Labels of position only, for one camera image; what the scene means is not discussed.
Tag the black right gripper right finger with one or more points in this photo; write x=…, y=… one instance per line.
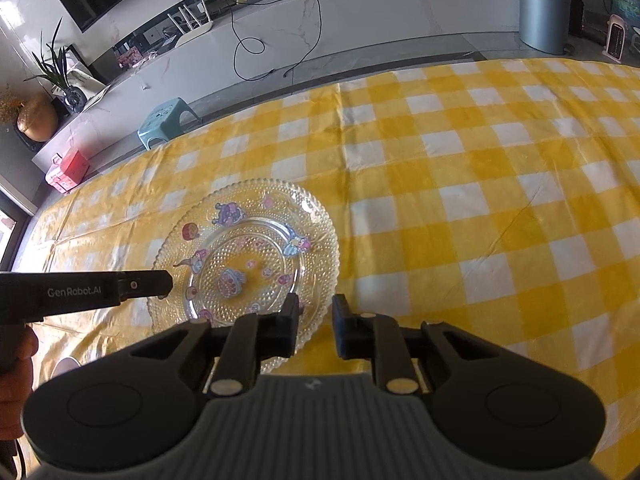
x=380, y=340

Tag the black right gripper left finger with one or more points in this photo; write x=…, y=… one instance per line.
x=252, y=339

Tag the clear glass sticker plate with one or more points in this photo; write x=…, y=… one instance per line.
x=241, y=250

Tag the person left hand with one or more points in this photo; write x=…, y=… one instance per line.
x=16, y=387

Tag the pink red box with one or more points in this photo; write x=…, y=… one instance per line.
x=67, y=171

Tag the copper round vase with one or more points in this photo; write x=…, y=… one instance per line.
x=37, y=119

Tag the yellow checkered tablecloth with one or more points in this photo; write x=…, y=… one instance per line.
x=501, y=197

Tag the light blue plastic stool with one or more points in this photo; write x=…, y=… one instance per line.
x=163, y=123

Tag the green potted plant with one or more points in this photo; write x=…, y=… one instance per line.
x=51, y=62

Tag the white wifi router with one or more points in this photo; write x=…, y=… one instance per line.
x=191, y=19

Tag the white small heater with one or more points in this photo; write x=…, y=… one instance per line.
x=615, y=39

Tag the grey cylindrical trash bin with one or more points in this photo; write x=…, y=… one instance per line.
x=544, y=24

